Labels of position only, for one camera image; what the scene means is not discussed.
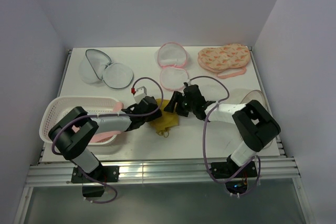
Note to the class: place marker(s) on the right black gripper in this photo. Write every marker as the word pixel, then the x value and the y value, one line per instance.
pixel 170 107

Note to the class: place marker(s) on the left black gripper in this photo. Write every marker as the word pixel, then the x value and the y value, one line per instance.
pixel 154 116

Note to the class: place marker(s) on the yellow bra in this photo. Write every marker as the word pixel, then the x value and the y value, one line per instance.
pixel 163 124

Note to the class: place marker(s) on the grey trimmed mesh laundry bag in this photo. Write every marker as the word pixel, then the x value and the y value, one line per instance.
pixel 96 67

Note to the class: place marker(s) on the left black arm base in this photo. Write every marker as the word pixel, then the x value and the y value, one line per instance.
pixel 95 183

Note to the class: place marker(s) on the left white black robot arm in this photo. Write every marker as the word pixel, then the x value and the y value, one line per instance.
pixel 72 134

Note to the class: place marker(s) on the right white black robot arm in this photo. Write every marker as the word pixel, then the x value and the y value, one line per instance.
pixel 255 125

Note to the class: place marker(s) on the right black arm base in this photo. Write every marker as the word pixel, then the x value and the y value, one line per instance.
pixel 237 180

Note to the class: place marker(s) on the pink trimmed mesh laundry bag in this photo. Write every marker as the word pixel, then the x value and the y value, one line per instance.
pixel 172 58

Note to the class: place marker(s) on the peach patterned laundry bag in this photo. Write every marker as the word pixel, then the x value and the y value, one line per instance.
pixel 227 61

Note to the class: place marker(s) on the clear mesh laundry bag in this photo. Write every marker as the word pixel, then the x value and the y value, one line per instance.
pixel 247 95

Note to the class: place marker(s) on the white plastic basket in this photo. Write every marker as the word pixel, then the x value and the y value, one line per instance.
pixel 60 106

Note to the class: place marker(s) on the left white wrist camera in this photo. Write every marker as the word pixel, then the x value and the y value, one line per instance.
pixel 139 93

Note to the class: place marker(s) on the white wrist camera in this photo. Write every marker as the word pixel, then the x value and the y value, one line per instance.
pixel 139 93
pixel 187 83

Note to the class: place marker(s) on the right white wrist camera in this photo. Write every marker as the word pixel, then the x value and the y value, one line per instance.
pixel 187 83

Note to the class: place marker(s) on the aluminium mounting rail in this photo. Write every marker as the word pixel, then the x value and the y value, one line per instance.
pixel 155 172

